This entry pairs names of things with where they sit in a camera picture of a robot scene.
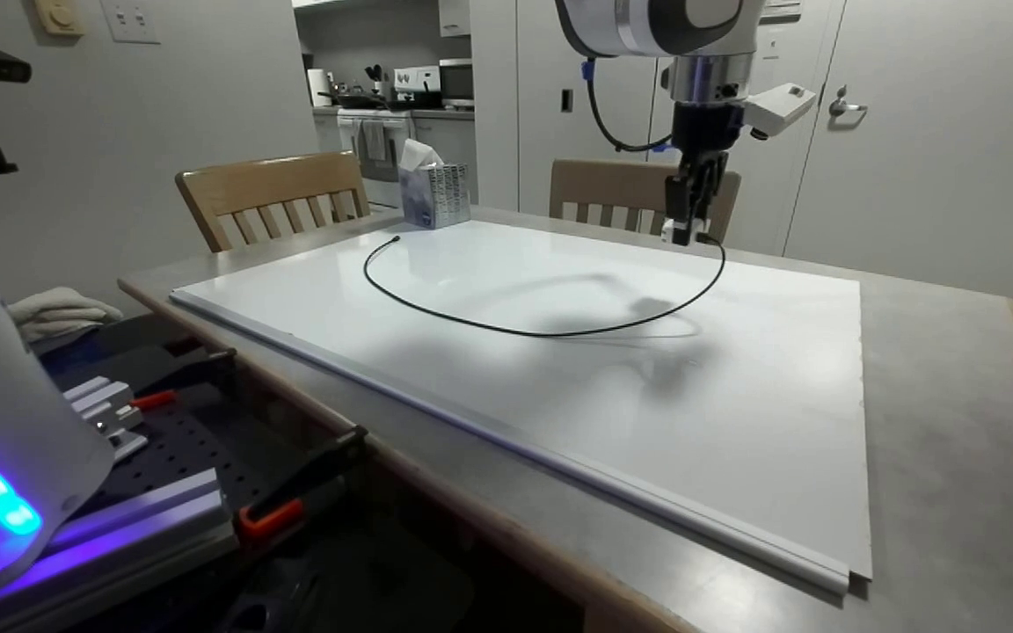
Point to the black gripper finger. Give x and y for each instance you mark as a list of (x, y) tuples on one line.
[(681, 214), (703, 204)]

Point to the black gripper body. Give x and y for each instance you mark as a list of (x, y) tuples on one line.
[(702, 141)]

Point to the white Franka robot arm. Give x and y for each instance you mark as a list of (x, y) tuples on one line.
[(624, 21)]

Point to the light wooden slat-back chair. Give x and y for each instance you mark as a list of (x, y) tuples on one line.
[(613, 185), (260, 182)]

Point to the clear plastic bottle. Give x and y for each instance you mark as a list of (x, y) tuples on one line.
[(436, 197)]

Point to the large white whiteboard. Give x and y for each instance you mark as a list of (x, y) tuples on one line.
[(648, 470)]

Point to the white microwave oven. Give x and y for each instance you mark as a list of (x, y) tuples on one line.
[(416, 83)]

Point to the white kitchen stove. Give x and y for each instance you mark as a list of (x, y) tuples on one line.
[(349, 141)]

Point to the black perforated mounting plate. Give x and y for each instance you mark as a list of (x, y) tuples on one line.
[(200, 445)]

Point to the white folded cloth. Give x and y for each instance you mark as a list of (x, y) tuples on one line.
[(62, 315)]

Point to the white wall outlet plate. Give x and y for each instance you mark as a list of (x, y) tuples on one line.
[(130, 21)]

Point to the aluminium profile rail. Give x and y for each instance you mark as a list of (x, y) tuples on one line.
[(141, 513)]

